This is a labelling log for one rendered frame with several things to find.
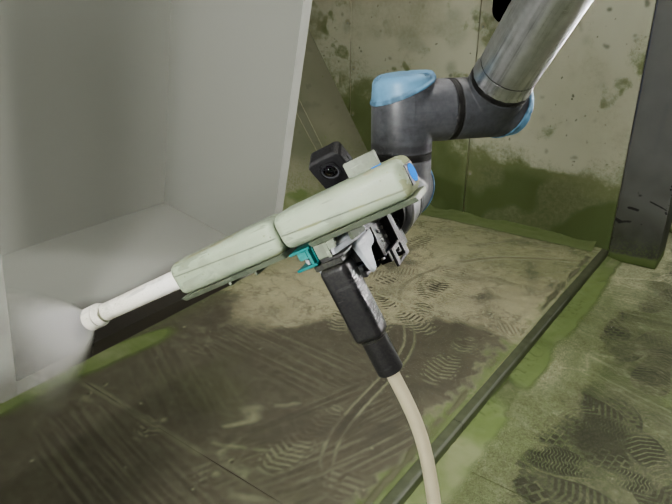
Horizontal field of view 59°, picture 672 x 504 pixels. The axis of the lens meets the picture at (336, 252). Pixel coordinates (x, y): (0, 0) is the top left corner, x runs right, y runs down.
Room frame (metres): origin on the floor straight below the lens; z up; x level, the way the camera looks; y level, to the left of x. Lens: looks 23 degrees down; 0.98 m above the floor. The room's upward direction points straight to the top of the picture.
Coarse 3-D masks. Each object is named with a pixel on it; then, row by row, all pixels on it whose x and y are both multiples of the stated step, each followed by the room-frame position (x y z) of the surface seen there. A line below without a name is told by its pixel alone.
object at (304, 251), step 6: (300, 246) 0.60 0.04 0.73; (306, 246) 0.58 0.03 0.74; (294, 252) 0.58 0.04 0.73; (300, 252) 0.58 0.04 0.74; (306, 252) 0.57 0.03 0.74; (312, 252) 0.58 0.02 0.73; (300, 258) 0.58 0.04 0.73; (306, 258) 0.57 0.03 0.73; (312, 258) 0.57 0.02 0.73; (306, 264) 0.59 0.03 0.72; (312, 264) 0.57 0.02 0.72; (318, 264) 0.57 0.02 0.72; (300, 270) 0.57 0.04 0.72
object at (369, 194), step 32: (352, 160) 0.58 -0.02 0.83; (320, 192) 0.60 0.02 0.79; (352, 192) 0.56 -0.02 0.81; (384, 192) 0.55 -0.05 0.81; (416, 192) 0.56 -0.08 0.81; (256, 224) 0.60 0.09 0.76; (288, 224) 0.58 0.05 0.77; (320, 224) 0.57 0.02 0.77; (352, 224) 0.56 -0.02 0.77; (192, 256) 0.62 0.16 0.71; (224, 256) 0.60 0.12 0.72; (256, 256) 0.59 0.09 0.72; (320, 256) 0.57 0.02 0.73; (160, 288) 0.65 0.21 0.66; (192, 288) 0.62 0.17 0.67; (352, 288) 0.56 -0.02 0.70; (96, 320) 0.68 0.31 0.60; (352, 320) 0.56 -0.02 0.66; (384, 320) 0.58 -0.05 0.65; (384, 352) 0.55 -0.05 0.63
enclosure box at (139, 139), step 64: (0, 0) 1.03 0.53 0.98; (64, 0) 1.12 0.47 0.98; (128, 0) 1.23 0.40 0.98; (192, 0) 1.29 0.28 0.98; (256, 0) 1.19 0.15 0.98; (0, 64) 1.03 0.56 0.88; (64, 64) 1.13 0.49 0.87; (128, 64) 1.25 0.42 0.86; (192, 64) 1.29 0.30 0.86; (256, 64) 1.20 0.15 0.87; (0, 128) 1.04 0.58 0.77; (64, 128) 1.14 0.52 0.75; (128, 128) 1.26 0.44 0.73; (192, 128) 1.30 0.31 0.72; (256, 128) 1.20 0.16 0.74; (0, 192) 1.04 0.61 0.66; (64, 192) 1.15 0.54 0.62; (128, 192) 1.28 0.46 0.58; (192, 192) 1.31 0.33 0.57; (256, 192) 1.20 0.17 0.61; (0, 256) 0.68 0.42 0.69; (64, 256) 1.07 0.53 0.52; (128, 256) 1.11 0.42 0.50; (0, 320) 0.68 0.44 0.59; (128, 320) 0.91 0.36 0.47; (0, 384) 0.68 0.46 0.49
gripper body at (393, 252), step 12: (384, 216) 0.69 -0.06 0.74; (396, 216) 0.75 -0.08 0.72; (372, 228) 0.66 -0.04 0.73; (384, 228) 0.68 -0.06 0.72; (396, 228) 0.69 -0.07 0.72; (384, 240) 0.67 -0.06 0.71; (396, 240) 0.68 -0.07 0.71; (372, 252) 0.66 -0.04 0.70; (384, 252) 0.65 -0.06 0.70; (396, 252) 0.65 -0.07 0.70; (408, 252) 0.68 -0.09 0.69; (360, 264) 0.66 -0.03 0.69; (396, 264) 0.64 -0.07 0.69
